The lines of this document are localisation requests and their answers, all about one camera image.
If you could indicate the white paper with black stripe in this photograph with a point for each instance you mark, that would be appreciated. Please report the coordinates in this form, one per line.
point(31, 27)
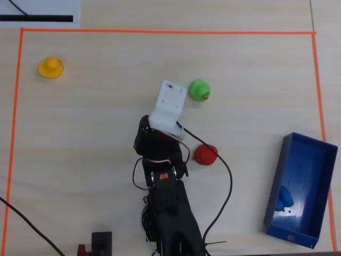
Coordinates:
point(40, 9)

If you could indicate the yellow rubber duck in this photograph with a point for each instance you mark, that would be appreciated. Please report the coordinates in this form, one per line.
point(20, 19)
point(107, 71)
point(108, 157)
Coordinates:
point(50, 68)

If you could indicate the white camera box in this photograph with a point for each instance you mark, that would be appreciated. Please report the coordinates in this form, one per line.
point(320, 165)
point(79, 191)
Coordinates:
point(169, 102)

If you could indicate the red rubber duck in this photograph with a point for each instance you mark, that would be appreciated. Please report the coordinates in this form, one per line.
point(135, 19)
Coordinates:
point(205, 157)

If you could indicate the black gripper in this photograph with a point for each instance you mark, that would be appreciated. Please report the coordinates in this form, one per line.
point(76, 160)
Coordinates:
point(140, 132)

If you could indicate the orange tape strip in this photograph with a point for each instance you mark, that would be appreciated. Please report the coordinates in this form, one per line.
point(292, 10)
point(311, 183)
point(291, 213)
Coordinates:
point(13, 128)
point(321, 112)
point(167, 31)

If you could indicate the black table clamp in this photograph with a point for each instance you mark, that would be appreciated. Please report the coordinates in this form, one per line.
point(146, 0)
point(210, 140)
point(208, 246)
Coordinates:
point(101, 241)

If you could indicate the blue plastic box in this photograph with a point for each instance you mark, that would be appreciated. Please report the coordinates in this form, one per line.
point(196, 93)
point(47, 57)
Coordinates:
point(306, 173)

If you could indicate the green rubber duck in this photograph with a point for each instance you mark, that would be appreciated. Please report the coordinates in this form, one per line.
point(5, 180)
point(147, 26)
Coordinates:
point(199, 90)

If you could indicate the blue rubber duck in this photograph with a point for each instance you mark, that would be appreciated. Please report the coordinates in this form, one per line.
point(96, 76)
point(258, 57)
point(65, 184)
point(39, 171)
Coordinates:
point(285, 198)

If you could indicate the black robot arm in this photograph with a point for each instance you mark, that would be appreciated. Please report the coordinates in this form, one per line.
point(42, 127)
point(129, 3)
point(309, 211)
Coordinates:
point(173, 213)

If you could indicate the black zip tie tail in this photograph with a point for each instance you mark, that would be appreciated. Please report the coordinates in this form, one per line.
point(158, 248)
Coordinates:
point(217, 242)

